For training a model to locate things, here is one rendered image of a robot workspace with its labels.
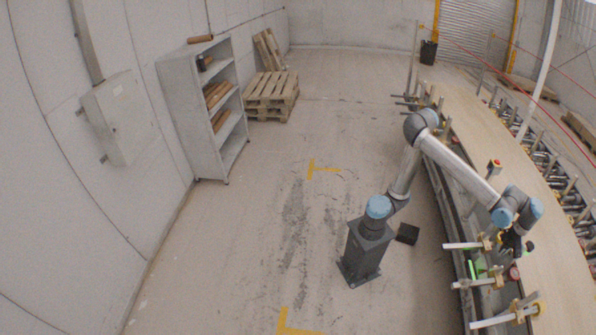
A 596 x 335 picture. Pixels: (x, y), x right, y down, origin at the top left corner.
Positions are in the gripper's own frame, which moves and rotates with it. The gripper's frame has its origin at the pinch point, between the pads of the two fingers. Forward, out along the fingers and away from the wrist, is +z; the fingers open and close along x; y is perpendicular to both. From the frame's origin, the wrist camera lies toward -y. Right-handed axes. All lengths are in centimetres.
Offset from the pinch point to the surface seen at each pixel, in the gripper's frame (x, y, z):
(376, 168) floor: 35, 178, 101
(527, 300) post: -6.1, -28.3, -4.6
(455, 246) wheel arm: 14.9, 17.5, 16.8
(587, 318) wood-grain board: -79, -50, 11
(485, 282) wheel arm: 1.7, -7.6, 14.8
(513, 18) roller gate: -548, 754, -123
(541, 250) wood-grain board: -51, 5, 11
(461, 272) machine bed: -29, 31, 84
